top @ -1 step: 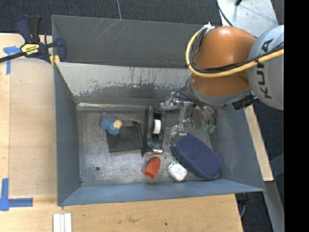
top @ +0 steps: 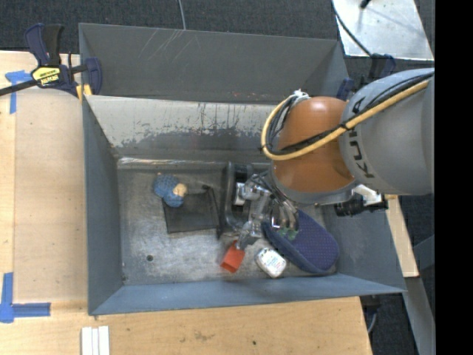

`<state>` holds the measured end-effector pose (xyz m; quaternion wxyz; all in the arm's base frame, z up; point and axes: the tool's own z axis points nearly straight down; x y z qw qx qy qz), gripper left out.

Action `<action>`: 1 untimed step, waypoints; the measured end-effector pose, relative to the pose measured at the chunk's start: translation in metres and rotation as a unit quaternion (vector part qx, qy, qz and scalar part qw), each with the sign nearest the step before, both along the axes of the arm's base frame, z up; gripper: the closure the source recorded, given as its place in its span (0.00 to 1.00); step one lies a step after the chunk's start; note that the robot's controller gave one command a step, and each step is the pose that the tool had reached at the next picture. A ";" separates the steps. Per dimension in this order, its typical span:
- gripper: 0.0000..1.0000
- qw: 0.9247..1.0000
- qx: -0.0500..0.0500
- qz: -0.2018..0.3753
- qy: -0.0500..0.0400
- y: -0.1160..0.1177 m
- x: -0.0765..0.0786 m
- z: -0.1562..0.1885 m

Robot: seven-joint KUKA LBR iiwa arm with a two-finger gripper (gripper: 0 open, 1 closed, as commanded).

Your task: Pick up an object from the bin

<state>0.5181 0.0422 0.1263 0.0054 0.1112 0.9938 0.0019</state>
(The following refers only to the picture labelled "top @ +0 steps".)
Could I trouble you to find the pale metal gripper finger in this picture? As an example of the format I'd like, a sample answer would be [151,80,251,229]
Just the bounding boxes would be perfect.
[238,220,262,251]
[233,183,256,209]

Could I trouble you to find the dark green flat block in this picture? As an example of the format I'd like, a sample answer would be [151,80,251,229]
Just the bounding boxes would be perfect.
[162,188,221,234]

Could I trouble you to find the white printed packet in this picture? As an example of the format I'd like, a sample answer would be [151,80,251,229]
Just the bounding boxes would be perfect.
[254,247,288,279]

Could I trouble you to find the blue toy figure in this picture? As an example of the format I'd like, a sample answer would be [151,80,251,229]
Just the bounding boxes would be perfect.
[152,173,190,209]

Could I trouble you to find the red plastic block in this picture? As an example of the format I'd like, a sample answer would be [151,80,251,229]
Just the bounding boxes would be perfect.
[220,240,246,274]

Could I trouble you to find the black curved plastic object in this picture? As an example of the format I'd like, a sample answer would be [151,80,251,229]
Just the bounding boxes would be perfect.
[216,160,260,240]

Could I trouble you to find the blue dotted slipper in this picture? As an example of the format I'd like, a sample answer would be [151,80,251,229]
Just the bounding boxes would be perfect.
[260,208,341,275]

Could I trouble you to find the pale wood board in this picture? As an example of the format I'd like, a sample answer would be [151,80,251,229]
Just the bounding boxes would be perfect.
[13,87,90,305]

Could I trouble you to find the black cylinder on white bracket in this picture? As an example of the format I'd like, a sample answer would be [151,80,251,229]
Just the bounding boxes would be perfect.
[334,185,389,218]

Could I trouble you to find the grey metal bin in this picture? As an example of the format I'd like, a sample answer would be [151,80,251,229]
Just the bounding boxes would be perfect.
[78,22,408,317]

